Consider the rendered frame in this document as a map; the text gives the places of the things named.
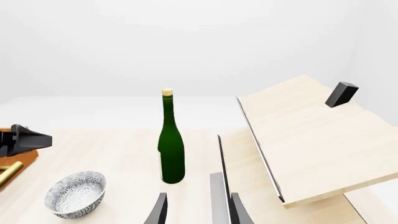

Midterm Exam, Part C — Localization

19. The brass drawer handle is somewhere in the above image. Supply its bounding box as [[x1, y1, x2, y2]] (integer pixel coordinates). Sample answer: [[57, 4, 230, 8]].
[[0, 161, 25, 188]]

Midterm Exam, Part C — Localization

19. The flat grey plate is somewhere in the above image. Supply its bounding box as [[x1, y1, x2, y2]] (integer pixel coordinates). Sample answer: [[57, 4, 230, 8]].
[[209, 172, 233, 224]]

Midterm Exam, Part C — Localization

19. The green wine bottle with cork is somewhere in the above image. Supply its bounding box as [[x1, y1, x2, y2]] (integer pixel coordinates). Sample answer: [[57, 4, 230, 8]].
[[157, 87, 186, 185]]

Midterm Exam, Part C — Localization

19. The pale wooden rack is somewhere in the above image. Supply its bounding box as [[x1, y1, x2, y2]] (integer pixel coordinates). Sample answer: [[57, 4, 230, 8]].
[[216, 73, 398, 224]]

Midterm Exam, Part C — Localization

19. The brown wooden cabinet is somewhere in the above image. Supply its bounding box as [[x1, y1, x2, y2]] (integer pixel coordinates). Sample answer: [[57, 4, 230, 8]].
[[0, 127, 40, 192]]

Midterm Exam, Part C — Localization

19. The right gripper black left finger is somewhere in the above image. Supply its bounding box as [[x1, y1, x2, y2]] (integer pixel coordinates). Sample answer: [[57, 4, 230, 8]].
[[143, 192, 169, 224]]

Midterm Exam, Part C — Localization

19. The small black block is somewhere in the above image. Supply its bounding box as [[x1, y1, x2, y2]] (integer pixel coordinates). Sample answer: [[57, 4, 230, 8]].
[[325, 81, 359, 108]]

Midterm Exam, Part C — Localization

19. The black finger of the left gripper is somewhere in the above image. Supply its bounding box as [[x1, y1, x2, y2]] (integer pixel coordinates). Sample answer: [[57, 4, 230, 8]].
[[10, 124, 53, 151]]

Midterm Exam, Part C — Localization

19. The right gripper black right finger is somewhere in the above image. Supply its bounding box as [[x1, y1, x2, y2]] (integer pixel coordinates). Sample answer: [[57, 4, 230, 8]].
[[231, 192, 255, 224]]

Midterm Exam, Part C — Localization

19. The patterned black and white bowl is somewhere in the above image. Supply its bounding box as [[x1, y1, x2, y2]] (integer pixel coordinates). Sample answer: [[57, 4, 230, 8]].
[[44, 170, 107, 220]]

